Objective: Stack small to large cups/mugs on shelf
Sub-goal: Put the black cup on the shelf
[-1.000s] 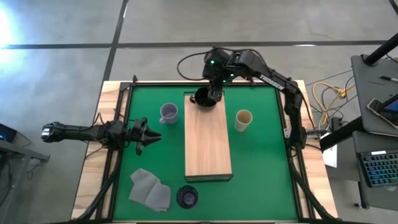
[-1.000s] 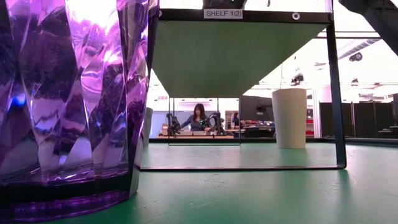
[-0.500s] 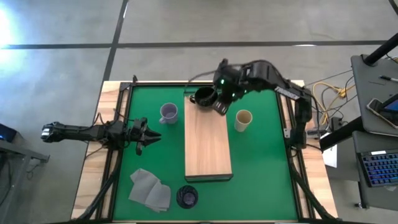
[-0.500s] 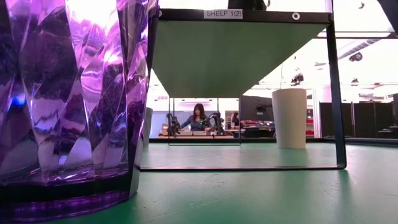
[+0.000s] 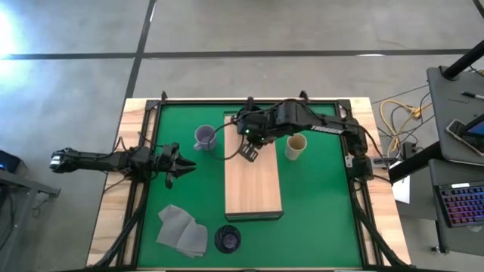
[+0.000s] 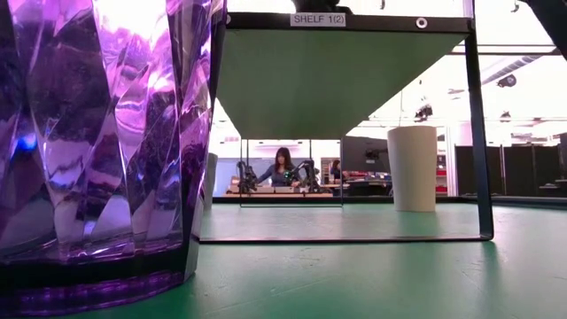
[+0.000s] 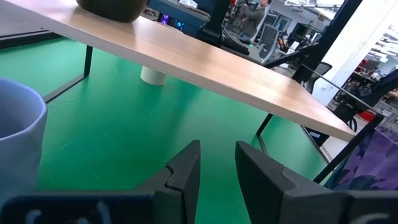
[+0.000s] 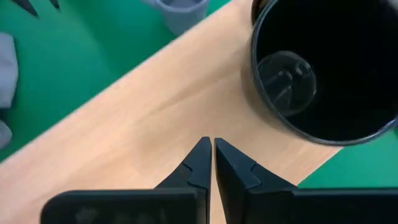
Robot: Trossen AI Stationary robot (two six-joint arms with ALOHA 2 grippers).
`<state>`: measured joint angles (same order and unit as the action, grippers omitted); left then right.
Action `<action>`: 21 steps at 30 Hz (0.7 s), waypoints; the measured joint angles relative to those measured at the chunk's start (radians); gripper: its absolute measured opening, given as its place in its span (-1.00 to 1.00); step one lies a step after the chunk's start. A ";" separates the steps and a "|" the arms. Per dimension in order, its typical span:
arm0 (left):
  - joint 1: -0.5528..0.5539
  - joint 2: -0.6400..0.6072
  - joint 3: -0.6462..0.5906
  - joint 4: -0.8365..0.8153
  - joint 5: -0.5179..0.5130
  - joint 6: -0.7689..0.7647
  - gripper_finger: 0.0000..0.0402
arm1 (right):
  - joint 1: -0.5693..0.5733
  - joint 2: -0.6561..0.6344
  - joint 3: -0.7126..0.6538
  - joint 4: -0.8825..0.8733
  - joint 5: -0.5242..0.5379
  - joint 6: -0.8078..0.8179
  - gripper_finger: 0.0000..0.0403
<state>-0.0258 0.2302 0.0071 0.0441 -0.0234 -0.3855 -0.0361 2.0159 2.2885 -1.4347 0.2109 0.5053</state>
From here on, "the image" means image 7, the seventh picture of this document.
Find purple faceted plastic cup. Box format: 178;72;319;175
325;124;398;191

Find black office chair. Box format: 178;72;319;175
306;61;333;94

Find computer with purple lights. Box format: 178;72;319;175
157;12;184;32

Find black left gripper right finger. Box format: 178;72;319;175
234;140;349;224

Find small white cup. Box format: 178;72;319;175
140;65;167;86

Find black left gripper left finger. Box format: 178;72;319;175
135;139;201;224

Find person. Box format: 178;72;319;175
239;0;272;40

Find black rig frame bar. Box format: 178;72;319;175
300;63;386;184

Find light blue mug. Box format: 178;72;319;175
0;77;49;203

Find grey office chair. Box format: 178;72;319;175
256;24;280;63

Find black rig frame post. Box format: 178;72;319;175
262;0;364;84

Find wooden shelf with black frame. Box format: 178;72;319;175
6;0;357;166

